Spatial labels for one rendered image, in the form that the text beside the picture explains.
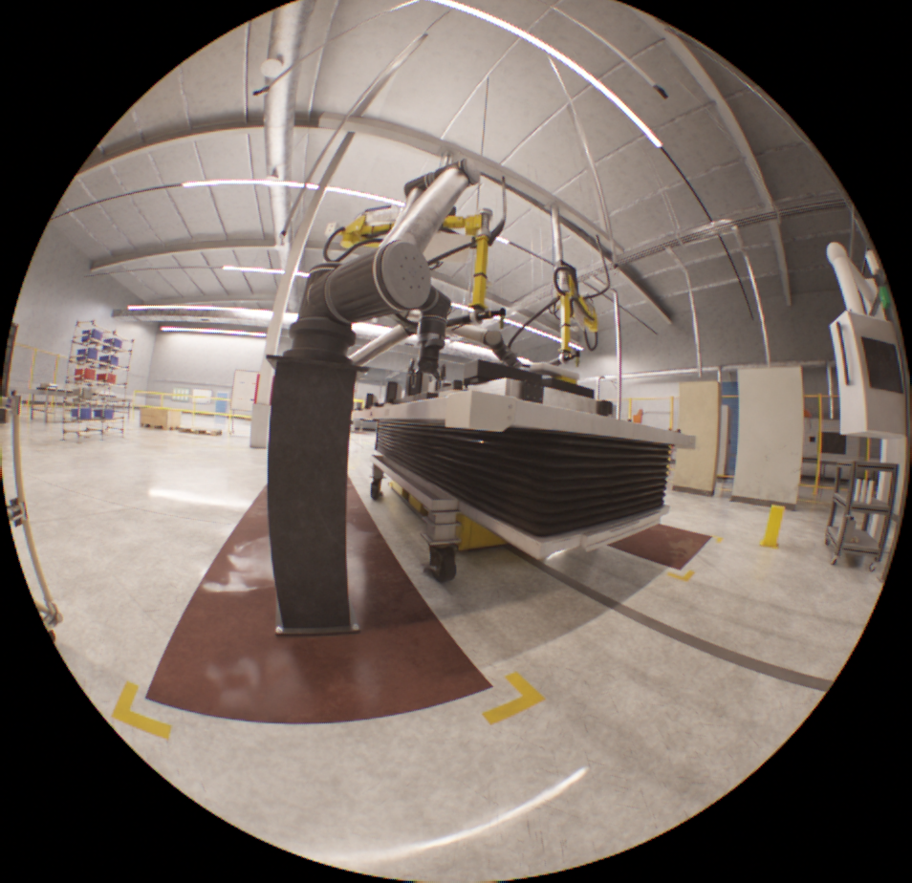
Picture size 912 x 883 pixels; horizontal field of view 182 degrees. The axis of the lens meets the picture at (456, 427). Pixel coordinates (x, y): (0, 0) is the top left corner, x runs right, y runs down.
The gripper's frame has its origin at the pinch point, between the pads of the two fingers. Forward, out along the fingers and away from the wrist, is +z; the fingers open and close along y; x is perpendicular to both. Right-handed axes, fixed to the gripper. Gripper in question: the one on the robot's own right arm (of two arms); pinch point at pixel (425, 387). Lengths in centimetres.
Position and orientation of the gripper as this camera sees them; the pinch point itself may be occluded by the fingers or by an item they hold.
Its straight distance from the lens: 106.7
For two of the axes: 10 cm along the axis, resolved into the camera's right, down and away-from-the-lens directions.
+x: 4.8, 0.3, -8.8
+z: -0.9, 10.0, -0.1
